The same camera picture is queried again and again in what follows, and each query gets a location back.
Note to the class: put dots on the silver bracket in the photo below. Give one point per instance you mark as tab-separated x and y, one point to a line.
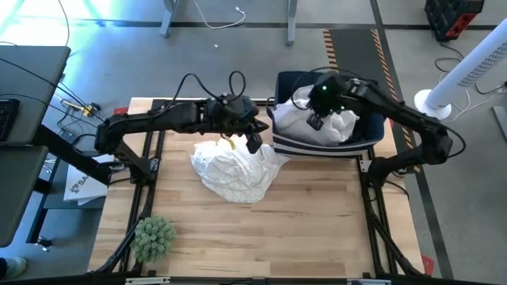
147	280
368	282

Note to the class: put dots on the plain grey desk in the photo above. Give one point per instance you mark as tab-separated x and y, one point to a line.
16	190

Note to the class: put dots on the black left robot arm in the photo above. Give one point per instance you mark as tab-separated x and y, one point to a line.
158	118

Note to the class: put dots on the large white shirt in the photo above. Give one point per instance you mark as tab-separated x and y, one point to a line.
293	122

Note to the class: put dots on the black metal table frame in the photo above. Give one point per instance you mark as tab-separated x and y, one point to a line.
144	206

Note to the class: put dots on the navy fabric storage bin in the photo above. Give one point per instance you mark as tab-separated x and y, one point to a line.
372	126

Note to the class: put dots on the small black caster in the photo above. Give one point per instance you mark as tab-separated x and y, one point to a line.
43	243

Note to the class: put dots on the black keyboard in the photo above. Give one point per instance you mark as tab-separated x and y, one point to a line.
8	118

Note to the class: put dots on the person's shoe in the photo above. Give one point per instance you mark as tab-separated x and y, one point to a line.
12	266

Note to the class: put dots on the yellow clamp tool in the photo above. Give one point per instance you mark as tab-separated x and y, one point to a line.
89	110

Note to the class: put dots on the yellow tag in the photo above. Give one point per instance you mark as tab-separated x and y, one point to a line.
231	142

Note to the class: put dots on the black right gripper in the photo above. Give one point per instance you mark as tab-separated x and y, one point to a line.
326	93

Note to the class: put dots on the grey desk leg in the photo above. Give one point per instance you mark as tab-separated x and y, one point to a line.
168	20
292	23

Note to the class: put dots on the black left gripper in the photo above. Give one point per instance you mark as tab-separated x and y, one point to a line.
231	112

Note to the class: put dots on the dark mat hazard stripes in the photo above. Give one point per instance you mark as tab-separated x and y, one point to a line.
356	47

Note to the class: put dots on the red corner pad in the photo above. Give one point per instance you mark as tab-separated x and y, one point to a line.
120	111
428	265

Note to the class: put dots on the black and red crate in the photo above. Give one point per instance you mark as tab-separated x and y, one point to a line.
451	17

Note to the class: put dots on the white textured shirt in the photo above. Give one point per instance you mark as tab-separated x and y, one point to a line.
237	174

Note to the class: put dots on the white paper with logo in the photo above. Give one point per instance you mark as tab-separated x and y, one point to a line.
85	190

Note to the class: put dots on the white tower fan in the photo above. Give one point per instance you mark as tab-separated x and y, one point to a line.
467	71

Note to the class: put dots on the green artificial plant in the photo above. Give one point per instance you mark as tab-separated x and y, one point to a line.
153	238

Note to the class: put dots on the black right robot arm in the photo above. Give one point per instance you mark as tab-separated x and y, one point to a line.
396	111

